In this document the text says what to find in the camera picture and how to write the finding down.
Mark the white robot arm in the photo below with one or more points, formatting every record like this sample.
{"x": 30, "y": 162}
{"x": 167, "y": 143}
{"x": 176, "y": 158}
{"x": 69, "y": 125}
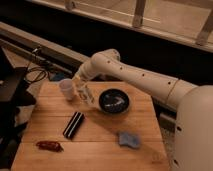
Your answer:
{"x": 166, "y": 89}

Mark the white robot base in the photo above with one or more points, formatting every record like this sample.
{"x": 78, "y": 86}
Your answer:
{"x": 193, "y": 149}

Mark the black equipment at left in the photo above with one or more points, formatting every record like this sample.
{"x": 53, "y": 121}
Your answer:
{"x": 13, "y": 93}

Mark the clear plastic bottle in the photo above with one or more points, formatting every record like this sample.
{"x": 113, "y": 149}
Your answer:
{"x": 84, "y": 93}

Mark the red crumpled wrapper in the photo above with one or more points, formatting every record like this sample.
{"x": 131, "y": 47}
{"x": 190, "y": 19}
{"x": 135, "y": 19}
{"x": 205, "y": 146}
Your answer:
{"x": 49, "y": 145}

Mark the black round bowl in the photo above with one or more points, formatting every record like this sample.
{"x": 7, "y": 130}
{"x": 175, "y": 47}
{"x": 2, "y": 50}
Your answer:
{"x": 113, "y": 101}

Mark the translucent white plastic cup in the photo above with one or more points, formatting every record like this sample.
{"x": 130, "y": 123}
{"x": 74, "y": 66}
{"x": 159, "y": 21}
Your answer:
{"x": 67, "y": 89}

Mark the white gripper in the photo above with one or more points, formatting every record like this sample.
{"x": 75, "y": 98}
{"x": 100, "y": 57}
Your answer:
{"x": 79, "y": 76}

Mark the black white striped box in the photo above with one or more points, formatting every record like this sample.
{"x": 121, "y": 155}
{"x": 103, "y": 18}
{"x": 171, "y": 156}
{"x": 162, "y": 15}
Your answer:
{"x": 73, "y": 125}

